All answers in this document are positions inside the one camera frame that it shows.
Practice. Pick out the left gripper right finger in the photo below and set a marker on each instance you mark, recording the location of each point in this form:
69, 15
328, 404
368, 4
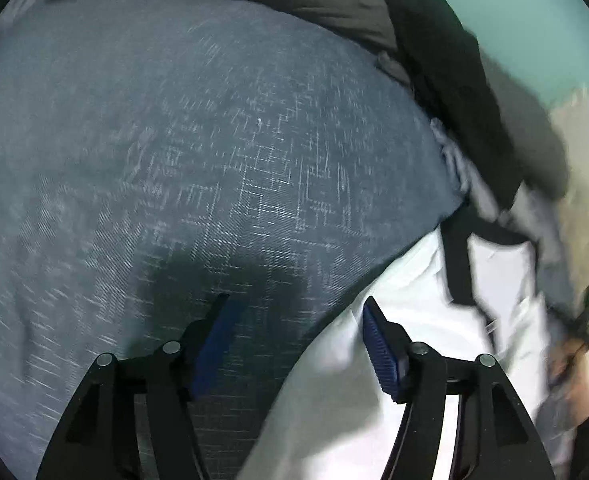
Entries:
464, 411

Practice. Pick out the white black-collared polo shirt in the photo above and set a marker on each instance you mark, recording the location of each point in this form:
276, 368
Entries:
466, 288

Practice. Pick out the black garment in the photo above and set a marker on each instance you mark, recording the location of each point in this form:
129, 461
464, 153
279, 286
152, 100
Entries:
444, 62

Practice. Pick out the grey knit sweater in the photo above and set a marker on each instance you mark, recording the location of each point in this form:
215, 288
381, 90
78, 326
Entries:
531, 214

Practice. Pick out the person's right hand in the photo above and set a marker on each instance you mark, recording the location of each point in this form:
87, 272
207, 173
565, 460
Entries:
577, 387

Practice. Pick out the blue patterned bed sheet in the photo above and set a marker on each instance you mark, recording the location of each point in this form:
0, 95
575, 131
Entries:
156, 153

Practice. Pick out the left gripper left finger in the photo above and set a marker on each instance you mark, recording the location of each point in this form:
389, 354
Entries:
96, 436

